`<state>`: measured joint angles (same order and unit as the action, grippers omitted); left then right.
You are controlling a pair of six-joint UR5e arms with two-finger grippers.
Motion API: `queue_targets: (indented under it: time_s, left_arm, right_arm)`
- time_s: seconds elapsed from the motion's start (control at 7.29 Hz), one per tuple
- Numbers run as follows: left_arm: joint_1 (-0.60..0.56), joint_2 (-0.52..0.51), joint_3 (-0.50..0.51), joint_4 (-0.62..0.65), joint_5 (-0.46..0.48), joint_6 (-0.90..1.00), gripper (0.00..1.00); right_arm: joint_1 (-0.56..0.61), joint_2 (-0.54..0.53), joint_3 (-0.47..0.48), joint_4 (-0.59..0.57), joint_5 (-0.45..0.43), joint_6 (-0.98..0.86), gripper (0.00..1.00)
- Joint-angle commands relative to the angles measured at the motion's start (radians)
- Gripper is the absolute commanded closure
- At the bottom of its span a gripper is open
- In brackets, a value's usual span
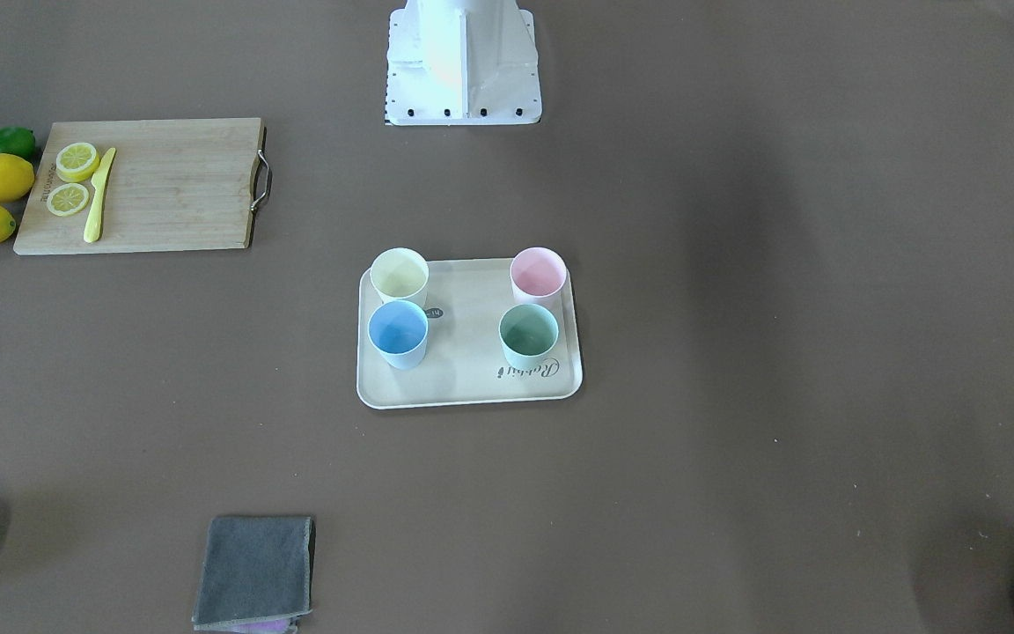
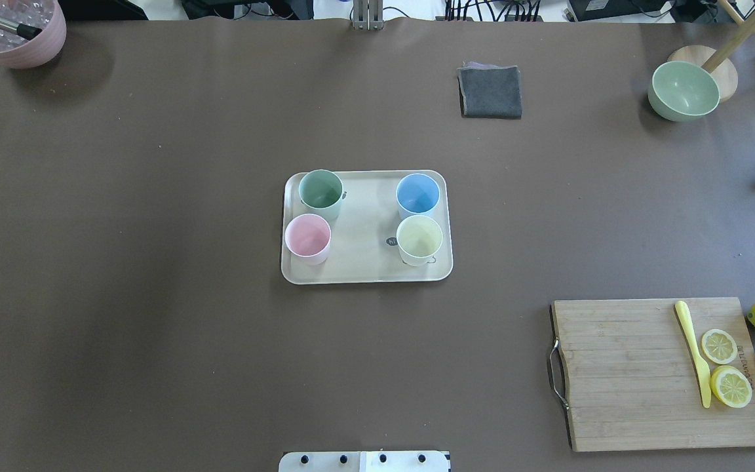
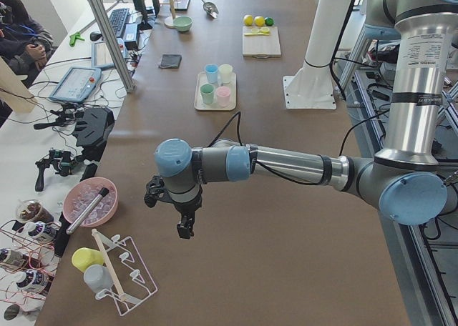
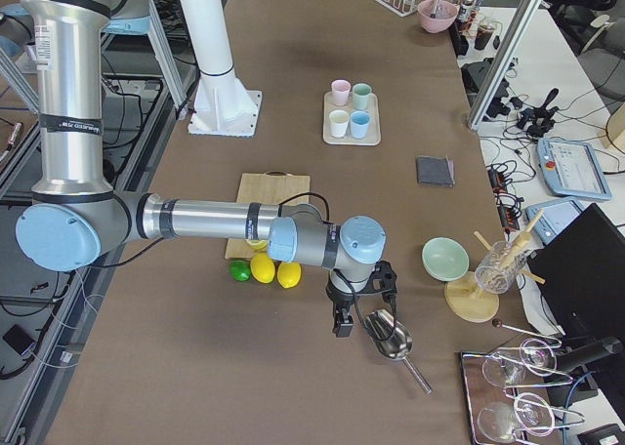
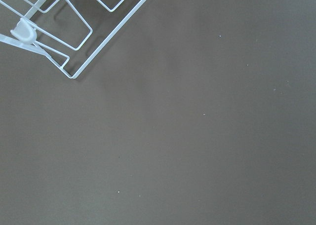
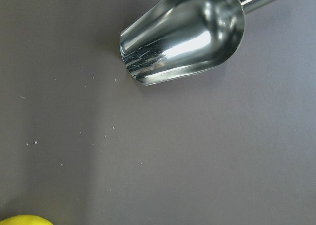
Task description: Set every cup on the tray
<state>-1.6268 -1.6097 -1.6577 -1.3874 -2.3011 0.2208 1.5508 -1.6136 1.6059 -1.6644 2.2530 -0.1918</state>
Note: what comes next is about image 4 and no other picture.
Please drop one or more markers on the light green bowl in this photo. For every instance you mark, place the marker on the light green bowl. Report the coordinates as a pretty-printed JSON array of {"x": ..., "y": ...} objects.
[{"x": 445, "y": 259}]

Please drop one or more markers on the blue cup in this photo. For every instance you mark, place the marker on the blue cup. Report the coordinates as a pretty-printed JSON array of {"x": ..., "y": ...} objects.
[{"x": 359, "y": 124}]

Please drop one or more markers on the whole lemon lower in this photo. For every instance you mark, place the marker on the whole lemon lower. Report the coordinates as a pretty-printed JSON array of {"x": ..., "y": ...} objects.
[{"x": 289, "y": 275}]

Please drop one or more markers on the green lime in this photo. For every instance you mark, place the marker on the green lime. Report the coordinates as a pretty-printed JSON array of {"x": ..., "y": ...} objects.
[{"x": 240, "y": 270}]

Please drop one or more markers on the black monitor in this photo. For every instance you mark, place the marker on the black monitor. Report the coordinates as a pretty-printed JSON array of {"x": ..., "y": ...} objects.
[{"x": 583, "y": 268}]

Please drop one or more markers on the teach pendant tablet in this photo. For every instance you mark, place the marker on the teach pendant tablet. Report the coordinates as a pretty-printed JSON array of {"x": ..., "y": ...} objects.
[{"x": 572, "y": 169}]

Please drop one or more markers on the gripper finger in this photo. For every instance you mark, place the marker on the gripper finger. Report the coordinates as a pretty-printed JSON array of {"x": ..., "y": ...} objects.
[{"x": 343, "y": 323}]

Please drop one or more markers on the pink cup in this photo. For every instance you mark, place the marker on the pink cup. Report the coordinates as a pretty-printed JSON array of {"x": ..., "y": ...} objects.
[{"x": 340, "y": 91}]

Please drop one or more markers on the green cup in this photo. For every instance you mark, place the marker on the green cup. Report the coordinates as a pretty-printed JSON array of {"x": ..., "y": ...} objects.
[{"x": 361, "y": 93}]

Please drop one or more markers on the clear textured glass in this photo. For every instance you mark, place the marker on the clear textured glass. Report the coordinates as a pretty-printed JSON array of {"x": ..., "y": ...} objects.
[{"x": 500, "y": 267}]

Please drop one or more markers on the cream yellow cup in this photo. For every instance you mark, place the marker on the cream yellow cup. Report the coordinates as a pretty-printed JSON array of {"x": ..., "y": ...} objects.
[{"x": 339, "y": 121}]

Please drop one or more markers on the lemon slice upper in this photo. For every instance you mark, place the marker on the lemon slice upper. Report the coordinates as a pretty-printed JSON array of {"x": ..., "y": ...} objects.
[{"x": 257, "y": 245}]

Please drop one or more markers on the grey folded cloth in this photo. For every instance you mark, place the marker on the grey folded cloth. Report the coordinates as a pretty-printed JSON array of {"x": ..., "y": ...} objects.
[{"x": 435, "y": 171}]

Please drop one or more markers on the whole lemon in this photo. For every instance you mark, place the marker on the whole lemon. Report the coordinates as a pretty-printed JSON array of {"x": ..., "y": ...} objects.
[
  {"x": 289, "y": 275},
  {"x": 262, "y": 268}
]

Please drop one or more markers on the wine glass rack tray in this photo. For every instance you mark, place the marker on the wine glass rack tray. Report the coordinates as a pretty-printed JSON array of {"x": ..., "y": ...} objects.
[{"x": 505, "y": 392}]

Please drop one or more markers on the pink bowl with ice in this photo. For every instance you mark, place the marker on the pink bowl with ice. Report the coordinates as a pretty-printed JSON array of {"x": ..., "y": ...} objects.
[{"x": 445, "y": 16}]

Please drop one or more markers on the wooden mug tree stand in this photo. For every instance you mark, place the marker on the wooden mug tree stand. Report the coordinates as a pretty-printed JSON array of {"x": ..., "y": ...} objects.
[{"x": 474, "y": 297}]

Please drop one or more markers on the iced coffee cup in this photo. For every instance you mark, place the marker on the iced coffee cup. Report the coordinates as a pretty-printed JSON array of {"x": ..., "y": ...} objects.
[{"x": 485, "y": 31}]

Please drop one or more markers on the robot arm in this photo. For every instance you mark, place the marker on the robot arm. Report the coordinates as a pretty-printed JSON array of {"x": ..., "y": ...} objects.
[{"x": 77, "y": 215}]

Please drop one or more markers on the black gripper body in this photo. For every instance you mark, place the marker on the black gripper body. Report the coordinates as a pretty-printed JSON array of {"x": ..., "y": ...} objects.
[{"x": 343, "y": 300}]

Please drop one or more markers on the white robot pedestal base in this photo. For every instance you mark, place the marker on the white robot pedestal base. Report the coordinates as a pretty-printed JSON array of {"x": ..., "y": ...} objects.
[{"x": 222, "y": 104}]

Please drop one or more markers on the bamboo cutting board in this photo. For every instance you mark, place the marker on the bamboo cutting board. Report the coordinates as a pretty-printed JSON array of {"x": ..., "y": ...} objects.
[{"x": 268, "y": 188}]

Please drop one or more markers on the metal ice scoop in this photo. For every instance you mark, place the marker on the metal ice scoop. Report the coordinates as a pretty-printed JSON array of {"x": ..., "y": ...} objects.
[{"x": 394, "y": 342}]

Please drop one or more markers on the whole lemon upper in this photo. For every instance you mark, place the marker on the whole lemon upper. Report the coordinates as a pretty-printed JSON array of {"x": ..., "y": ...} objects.
[{"x": 262, "y": 268}]

